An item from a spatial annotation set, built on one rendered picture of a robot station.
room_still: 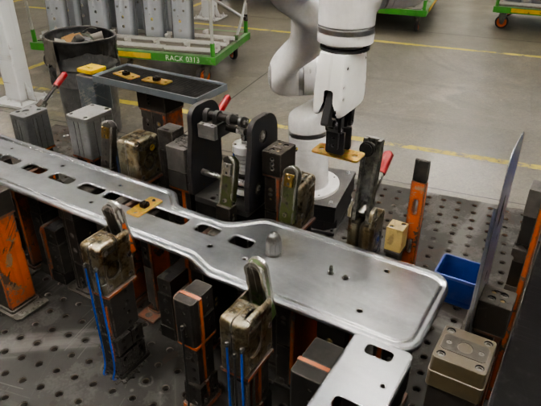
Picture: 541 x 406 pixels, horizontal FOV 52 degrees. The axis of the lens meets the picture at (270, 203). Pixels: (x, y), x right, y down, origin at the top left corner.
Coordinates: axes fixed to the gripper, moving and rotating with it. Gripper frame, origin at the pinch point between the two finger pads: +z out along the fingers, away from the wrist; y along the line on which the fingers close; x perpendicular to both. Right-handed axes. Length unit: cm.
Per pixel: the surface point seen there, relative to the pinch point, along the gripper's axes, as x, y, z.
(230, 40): -277, -365, 101
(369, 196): 1.7, -13.5, 17.2
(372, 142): 0.1, -16.1, 6.8
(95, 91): -92, -31, 18
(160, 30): -336, -333, 91
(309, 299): 0.4, 8.9, 27.4
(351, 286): 5.3, 1.8, 27.4
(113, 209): -39.1, 15.2, 17.8
